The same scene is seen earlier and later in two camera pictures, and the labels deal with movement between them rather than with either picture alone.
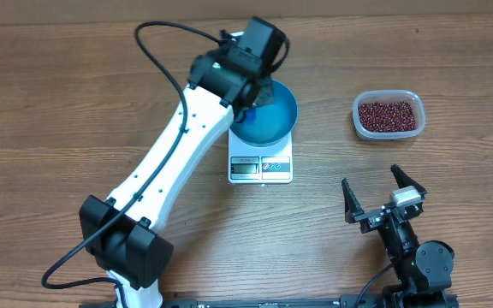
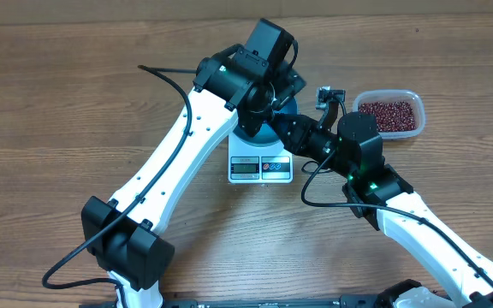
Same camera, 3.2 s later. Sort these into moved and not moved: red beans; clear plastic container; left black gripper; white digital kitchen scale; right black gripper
Moved: left black gripper; right black gripper
Not moved: red beans; white digital kitchen scale; clear plastic container
